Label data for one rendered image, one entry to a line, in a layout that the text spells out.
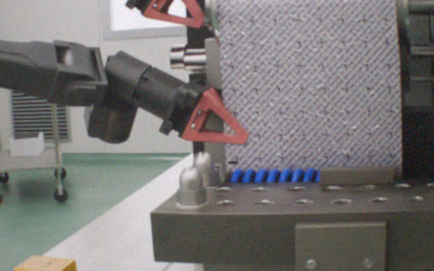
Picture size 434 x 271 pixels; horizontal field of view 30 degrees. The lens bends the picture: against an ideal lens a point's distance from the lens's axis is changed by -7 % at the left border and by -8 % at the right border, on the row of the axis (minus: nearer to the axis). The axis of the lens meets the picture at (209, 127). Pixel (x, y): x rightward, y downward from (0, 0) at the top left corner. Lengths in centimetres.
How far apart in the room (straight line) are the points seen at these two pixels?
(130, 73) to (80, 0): 609
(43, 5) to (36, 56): 627
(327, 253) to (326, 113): 25
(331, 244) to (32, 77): 44
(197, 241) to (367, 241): 19
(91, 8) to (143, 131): 114
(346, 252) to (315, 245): 3
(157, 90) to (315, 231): 32
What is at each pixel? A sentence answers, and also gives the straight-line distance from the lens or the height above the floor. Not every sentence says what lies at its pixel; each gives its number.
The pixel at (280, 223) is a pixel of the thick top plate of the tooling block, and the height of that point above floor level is 102.
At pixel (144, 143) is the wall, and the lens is 709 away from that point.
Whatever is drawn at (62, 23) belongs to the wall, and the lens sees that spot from 726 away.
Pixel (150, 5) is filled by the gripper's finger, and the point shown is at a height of 126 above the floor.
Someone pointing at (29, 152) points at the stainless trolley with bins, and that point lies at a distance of 609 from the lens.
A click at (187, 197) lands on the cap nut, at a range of 95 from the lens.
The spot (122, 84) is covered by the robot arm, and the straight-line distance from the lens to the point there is 111.
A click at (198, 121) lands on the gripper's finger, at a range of 110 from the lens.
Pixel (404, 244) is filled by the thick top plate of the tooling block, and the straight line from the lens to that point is 90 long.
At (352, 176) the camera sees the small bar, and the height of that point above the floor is 104.
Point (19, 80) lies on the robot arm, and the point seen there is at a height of 118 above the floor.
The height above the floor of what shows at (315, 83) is 115.
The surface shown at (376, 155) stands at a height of 105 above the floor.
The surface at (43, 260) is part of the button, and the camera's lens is 115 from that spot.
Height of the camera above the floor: 125
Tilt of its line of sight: 8 degrees down
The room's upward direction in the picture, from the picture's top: 3 degrees counter-clockwise
